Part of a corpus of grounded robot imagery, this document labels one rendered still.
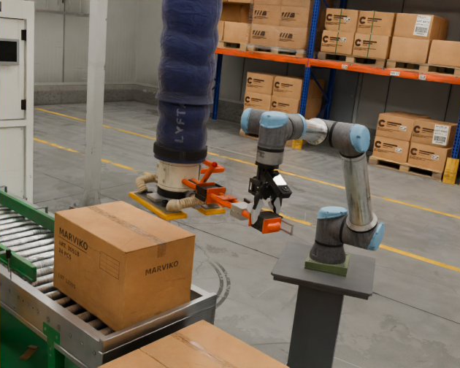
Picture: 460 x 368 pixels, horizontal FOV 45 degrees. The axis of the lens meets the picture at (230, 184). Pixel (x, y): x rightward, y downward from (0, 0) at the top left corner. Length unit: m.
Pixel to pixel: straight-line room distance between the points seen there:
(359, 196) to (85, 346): 1.39
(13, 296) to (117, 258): 0.75
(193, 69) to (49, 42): 10.71
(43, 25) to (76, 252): 10.23
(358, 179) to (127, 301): 1.16
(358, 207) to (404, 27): 6.92
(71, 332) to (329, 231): 1.33
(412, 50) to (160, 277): 7.34
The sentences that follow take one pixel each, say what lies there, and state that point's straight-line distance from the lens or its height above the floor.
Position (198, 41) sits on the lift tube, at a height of 1.84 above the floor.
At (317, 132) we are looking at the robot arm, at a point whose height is 1.51.
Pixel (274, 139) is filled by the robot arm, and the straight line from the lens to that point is 1.81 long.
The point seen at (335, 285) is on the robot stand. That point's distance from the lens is 2.80.
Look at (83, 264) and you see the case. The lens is 2.72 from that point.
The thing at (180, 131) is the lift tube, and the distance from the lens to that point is 2.23.
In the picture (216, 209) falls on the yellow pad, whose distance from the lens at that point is 2.32.
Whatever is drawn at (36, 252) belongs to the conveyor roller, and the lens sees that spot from 3.47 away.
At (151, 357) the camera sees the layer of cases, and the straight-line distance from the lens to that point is 2.47.
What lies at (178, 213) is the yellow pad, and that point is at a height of 1.17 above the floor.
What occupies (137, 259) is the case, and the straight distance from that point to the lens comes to 2.46.
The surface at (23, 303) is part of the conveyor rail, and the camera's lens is 2.96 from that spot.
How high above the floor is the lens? 1.88
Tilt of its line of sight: 15 degrees down
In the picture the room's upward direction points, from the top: 6 degrees clockwise
